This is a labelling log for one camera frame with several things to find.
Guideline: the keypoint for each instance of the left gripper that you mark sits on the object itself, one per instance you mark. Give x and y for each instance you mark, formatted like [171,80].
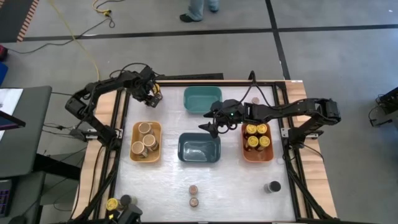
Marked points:
[144,85]

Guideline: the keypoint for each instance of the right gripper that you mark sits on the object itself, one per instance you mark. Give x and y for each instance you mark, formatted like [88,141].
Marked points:
[228,113]

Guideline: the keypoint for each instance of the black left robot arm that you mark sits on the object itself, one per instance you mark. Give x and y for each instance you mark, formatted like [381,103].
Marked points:
[93,88]

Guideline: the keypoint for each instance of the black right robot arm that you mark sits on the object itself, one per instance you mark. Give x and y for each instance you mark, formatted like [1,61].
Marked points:
[286,110]

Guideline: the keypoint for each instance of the dark blue plastic bin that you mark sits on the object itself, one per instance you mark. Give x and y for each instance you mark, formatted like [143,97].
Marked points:
[199,151]

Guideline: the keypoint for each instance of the teal plastic bin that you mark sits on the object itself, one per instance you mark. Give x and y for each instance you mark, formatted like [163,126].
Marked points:
[199,99]

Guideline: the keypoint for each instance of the long black bar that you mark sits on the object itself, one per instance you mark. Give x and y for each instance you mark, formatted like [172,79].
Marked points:
[192,76]

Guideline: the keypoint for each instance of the orange plastic bin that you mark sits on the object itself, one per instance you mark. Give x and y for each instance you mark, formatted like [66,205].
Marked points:
[258,157]

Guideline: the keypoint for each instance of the yellow plastic bin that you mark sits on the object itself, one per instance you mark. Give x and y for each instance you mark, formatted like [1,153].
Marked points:
[152,157]

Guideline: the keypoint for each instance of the black-lid glass spice jar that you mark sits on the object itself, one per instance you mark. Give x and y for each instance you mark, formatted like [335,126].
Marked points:
[126,199]
[275,186]

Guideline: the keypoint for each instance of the person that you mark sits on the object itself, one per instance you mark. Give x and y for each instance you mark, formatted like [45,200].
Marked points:
[196,9]

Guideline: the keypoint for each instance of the black stand base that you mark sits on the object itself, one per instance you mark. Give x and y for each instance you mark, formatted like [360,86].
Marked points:
[56,166]

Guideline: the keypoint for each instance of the grey desk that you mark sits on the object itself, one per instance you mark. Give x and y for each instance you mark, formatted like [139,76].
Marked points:
[31,149]

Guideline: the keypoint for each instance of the white paper sheet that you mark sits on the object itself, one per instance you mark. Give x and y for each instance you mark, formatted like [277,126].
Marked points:
[11,99]

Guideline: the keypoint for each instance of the dark tablet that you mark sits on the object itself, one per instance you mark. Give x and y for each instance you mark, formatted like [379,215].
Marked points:
[7,123]

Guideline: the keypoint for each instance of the blue object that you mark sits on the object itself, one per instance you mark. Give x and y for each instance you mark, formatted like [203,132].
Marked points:
[2,73]

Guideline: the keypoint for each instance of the red object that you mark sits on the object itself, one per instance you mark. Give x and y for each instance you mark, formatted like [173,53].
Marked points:
[2,53]

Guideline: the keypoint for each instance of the black orange-striped floor mat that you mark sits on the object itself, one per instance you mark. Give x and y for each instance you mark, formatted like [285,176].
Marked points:
[12,18]

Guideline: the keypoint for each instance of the black equipment box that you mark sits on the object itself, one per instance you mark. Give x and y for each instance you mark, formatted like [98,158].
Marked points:
[390,101]

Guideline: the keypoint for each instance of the black aluminium table frame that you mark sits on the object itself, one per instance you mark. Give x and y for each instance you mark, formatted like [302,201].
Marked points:
[202,83]

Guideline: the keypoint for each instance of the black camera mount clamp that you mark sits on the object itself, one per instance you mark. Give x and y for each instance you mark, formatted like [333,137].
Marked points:
[252,77]

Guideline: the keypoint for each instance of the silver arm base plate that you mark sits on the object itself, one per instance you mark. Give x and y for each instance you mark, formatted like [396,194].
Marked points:
[314,135]
[90,134]

